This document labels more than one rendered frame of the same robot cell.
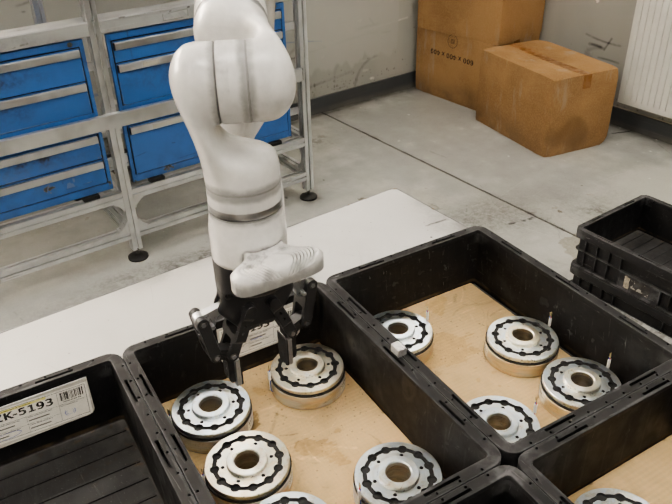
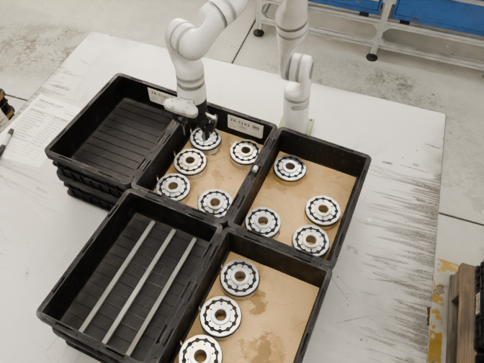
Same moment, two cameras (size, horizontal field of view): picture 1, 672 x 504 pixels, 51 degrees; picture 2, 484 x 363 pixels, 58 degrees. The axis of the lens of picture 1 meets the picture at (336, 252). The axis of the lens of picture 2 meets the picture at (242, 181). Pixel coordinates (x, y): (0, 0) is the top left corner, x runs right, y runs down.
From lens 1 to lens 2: 80 cm
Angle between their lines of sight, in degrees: 43
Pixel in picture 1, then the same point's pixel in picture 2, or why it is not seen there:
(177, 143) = (428, 9)
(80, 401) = not seen: hidden behind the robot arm
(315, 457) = (213, 178)
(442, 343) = (304, 186)
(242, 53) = (181, 34)
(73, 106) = not seen: outside the picture
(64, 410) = not seen: hidden behind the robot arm
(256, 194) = (182, 80)
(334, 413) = (237, 172)
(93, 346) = (237, 88)
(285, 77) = (189, 50)
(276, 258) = (181, 104)
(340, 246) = (371, 121)
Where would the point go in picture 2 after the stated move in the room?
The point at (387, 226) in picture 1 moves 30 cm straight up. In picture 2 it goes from (406, 129) to (436, 66)
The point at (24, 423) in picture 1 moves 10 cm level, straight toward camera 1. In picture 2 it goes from (159, 99) to (145, 118)
